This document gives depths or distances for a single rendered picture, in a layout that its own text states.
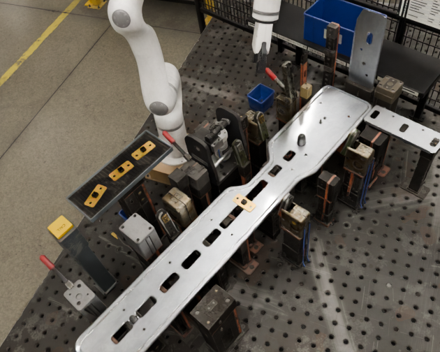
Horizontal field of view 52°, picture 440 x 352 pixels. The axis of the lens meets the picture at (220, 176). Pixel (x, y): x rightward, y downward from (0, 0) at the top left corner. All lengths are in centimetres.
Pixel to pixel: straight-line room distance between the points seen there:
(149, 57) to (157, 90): 13
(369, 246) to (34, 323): 133
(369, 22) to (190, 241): 100
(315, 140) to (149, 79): 66
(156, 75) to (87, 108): 199
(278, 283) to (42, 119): 249
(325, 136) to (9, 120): 269
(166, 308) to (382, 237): 90
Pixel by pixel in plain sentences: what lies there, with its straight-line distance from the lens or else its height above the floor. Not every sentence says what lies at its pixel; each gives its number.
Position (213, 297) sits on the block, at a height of 103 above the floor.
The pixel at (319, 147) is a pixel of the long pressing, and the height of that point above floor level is 100.
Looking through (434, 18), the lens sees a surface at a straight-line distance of 202.
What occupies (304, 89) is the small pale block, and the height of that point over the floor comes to 106.
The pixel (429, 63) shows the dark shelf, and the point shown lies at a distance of 206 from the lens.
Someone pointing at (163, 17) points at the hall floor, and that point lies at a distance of 429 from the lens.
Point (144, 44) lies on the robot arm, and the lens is 160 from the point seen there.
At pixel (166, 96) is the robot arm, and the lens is 169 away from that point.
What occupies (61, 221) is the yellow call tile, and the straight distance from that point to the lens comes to 152.
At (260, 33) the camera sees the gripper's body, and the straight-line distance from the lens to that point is 148.
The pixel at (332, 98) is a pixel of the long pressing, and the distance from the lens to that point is 189.
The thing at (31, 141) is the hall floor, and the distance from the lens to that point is 358.
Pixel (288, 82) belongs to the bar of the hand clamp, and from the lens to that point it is 175.
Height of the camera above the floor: 232
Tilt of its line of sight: 53 degrees down
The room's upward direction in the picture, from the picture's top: 12 degrees counter-clockwise
